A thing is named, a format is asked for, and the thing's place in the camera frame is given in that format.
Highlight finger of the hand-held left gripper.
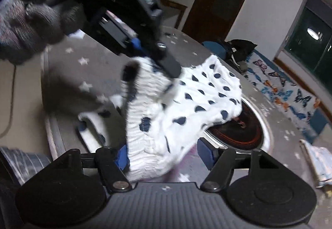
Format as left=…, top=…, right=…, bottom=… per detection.
left=150, top=25, right=182, bottom=79
left=130, top=38, right=146, bottom=59

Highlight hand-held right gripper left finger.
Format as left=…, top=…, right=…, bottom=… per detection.
left=50, top=144, right=133, bottom=193

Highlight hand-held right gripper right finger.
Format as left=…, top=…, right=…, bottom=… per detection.
left=197, top=138, right=286, bottom=192

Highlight white polka dot pants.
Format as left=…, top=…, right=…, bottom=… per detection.
left=78, top=54, right=243, bottom=183

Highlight striped folded clothes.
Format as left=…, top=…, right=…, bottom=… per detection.
left=299, top=139, right=332, bottom=188

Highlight person's left hand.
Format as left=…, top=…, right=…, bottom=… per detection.
left=0, top=0, right=87, bottom=65

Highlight round black induction cooktop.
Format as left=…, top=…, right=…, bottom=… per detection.
left=205, top=99, right=271, bottom=153

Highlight dark wooden console table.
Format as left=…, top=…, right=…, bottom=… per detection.
left=156, top=0, right=188, bottom=28

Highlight brown wooden door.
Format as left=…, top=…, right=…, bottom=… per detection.
left=183, top=0, right=261, bottom=43

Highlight black jacket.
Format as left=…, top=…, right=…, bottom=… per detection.
left=220, top=39, right=258, bottom=74

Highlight grey star-print tablecloth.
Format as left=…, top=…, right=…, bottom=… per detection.
left=40, top=25, right=332, bottom=193

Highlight butterfly print blanket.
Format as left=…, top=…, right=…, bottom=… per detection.
left=244, top=51, right=322, bottom=126

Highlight dark green framed window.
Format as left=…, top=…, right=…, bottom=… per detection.
left=284, top=0, right=332, bottom=81

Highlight black cable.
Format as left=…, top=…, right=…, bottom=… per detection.
left=0, top=63, right=17, bottom=138

